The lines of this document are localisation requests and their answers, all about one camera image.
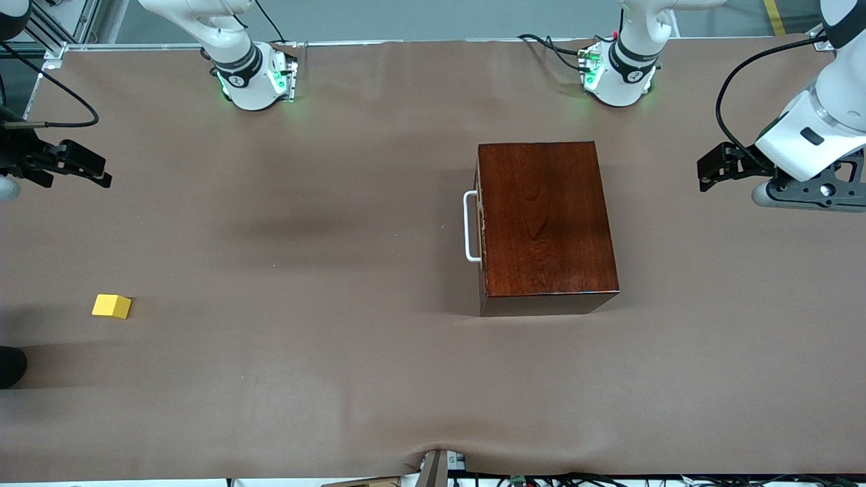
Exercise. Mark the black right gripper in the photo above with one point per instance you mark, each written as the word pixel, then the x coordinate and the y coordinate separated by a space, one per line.
pixel 20 154

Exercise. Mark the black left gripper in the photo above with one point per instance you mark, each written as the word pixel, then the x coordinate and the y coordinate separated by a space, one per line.
pixel 751 160

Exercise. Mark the yellow block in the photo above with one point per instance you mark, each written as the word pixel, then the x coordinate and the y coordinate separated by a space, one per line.
pixel 111 306

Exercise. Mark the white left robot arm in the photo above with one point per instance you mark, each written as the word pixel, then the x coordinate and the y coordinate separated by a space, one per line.
pixel 622 81

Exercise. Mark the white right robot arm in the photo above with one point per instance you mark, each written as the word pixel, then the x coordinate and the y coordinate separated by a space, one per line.
pixel 247 88

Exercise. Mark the dark wooden drawer cabinet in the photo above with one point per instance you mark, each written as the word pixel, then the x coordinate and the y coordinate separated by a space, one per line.
pixel 548 216

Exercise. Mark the yellow floor tape strip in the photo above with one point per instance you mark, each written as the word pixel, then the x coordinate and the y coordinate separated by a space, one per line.
pixel 775 17

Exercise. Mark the brown table cover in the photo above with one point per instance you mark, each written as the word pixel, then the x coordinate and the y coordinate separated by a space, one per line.
pixel 270 379

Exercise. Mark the aluminium table edge rail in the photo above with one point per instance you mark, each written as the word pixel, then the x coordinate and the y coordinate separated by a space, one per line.
pixel 135 47

